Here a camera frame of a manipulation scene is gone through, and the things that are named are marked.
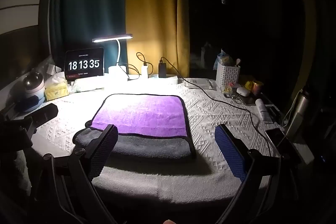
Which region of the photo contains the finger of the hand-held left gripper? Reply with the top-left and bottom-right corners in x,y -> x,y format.
25,103 -> 58,132

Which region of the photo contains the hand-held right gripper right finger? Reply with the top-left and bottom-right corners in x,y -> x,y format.
215,124 -> 285,224

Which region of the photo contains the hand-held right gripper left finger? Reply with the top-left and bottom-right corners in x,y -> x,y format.
44,124 -> 119,224

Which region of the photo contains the purple and grey towel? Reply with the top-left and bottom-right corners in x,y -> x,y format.
74,93 -> 197,160

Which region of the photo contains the round pink white device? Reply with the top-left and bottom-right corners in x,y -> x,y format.
15,74 -> 47,112

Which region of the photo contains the yellow tissue box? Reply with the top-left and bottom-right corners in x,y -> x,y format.
44,72 -> 70,102

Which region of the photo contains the white textured tablecloth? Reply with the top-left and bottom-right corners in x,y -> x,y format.
34,77 -> 285,204

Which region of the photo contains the clear plastic bag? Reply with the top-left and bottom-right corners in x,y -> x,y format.
37,55 -> 65,76

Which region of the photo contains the white wet wipes pack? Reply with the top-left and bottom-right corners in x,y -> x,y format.
70,77 -> 106,93

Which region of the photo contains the black smartphone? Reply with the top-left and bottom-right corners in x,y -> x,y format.
265,127 -> 303,163

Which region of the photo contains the white tube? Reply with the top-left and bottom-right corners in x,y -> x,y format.
255,98 -> 274,124

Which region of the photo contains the dark notebook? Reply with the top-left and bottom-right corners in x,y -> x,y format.
240,94 -> 263,106

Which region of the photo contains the black tablet clock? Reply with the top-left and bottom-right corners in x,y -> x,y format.
64,48 -> 106,81

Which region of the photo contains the yellow can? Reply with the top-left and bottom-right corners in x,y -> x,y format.
245,80 -> 264,95

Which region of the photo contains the white flat packet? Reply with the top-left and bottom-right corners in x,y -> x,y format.
183,78 -> 217,90

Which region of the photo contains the white perforated basket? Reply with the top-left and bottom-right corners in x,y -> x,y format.
215,61 -> 241,90

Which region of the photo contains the steel water bottle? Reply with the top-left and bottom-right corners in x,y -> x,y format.
284,86 -> 311,138

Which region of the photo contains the white desk lamp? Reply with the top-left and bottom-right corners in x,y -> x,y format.
92,34 -> 133,82

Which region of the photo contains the white power strip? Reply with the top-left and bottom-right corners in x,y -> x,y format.
128,74 -> 185,84

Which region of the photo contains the black charger plug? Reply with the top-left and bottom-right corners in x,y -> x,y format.
158,61 -> 167,78

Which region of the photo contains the yellow curtain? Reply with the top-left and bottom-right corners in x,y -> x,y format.
125,0 -> 191,78

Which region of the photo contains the long black cable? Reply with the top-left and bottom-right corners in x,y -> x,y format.
160,56 -> 274,157

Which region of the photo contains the short black cable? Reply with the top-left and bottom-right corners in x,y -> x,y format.
136,52 -> 148,67

